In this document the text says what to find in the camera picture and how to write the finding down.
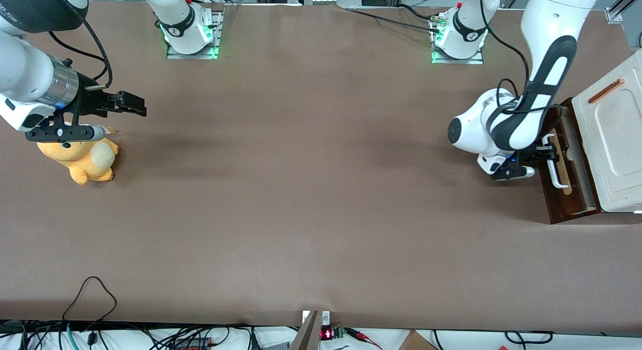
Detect white drawer handle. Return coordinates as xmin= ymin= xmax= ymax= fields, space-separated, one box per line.
xmin=541 ymin=133 xmax=566 ymax=189

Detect orange cabinet lid handle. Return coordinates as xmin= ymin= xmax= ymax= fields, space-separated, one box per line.
xmin=587 ymin=79 xmax=625 ymax=104

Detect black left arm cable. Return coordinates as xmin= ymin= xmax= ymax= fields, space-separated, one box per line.
xmin=478 ymin=0 xmax=565 ymax=116

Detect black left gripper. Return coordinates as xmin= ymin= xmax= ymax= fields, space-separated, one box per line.
xmin=511 ymin=144 xmax=560 ymax=168

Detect dark wood drawer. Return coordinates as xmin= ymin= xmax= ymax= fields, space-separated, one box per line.
xmin=538 ymin=97 xmax=603 ymax=225

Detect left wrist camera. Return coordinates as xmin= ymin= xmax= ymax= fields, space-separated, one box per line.
xmin=491 ymin=165 xmax=536 ymax=182

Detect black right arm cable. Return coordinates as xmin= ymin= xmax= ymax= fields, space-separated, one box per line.
xmin=48 ymin=18 xmax=114 ymax=91

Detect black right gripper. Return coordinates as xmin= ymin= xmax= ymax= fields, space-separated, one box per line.
xmin=74 ymin=75 xmax=147 ymax=126

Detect grey camera post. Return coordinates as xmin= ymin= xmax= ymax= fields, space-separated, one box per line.
xmin=289 ymin=310 xmax=323 ymax=350

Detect brown cardboard piece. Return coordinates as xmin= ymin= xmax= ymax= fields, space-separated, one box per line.
xmin=398 ymin=329 xmax=438 ymax=350

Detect silver aluminium frame profile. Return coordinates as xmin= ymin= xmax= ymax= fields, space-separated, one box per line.
xmin=604 ymin=0 xmax=642 ymax=24

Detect black looped cable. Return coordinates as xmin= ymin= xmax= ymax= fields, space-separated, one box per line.
xmin=62 ymin=276 xmax=118 ymax=324

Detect tan wooden handle strip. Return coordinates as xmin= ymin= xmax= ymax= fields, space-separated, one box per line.
xmin=551 ymin=134 xmax=573 ymax=196

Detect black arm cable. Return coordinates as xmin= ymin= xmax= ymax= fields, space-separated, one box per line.
xmin=478 ymin=0 xmax=565 ymax=116
xmin=48 ymin=18 xmax=114 ymax=91

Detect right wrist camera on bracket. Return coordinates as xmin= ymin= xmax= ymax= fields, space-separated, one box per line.
xmin=25 ymin=112 xmax=117 ymax=143

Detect red alligator clip leads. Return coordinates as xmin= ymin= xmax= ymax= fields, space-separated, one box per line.
xmin=345 ymin=327 xmax=383 ymax=349

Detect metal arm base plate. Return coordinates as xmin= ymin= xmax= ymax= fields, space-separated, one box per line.
xmin=166 ymin=9 xmax=223 ymax=60
xmin=430 ymin=12 xmax=485 ymax=65

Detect black cable across table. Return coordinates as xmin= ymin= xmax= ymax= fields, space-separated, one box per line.
xmin=346 ymin=4 xmax=443 ymax=33

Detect orange plush toy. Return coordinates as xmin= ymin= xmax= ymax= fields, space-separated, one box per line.
xmin=37 ymin=125 xmax=120 ymax=186

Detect black coiled cable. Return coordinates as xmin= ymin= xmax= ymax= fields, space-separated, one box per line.
xmin=504 ymin=329 xmax=554 ymax=345

